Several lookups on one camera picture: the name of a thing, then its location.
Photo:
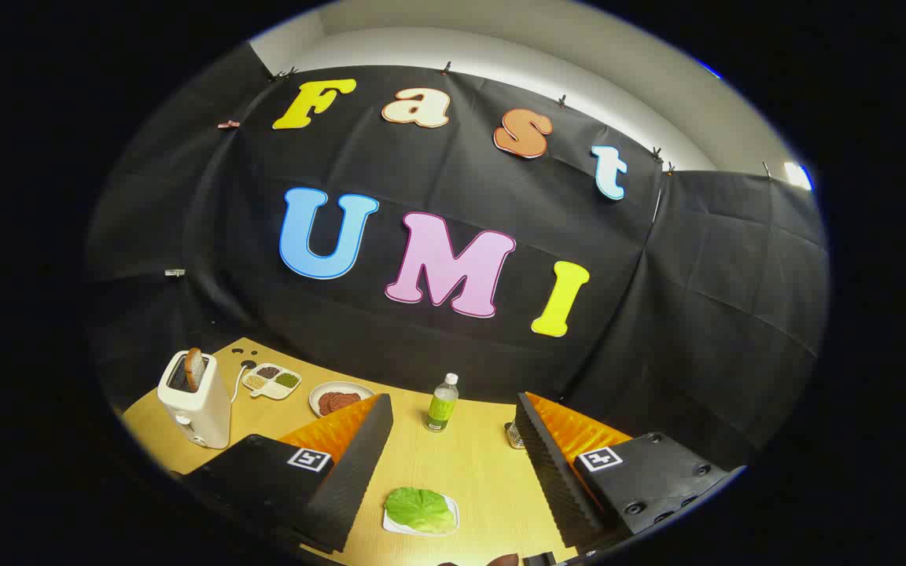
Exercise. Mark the black backdrop cloth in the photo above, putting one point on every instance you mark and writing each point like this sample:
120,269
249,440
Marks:
437,346

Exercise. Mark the brown meat slice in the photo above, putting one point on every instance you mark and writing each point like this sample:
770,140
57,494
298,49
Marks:
347,399
327,404

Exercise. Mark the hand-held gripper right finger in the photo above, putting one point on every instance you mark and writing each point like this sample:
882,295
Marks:
551,479

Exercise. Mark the white toaster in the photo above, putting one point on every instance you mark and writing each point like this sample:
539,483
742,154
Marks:
201,413

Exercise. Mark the round white meat plate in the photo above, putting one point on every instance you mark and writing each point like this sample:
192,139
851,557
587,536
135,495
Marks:
315,399

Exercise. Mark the toasted bread slice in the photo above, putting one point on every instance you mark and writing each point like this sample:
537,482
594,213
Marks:
194,368

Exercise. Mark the green label plastic bottle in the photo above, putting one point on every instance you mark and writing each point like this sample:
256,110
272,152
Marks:
442,409

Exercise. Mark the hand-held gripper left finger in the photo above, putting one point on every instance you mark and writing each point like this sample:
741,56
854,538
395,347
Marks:
359,479

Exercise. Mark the white divided condiment tray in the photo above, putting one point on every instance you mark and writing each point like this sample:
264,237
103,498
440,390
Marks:
272,390

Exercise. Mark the green lettuce leaf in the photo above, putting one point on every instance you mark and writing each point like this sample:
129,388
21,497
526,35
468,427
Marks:
420,509

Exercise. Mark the small white plate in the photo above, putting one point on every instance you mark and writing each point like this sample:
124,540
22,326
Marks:
392,527

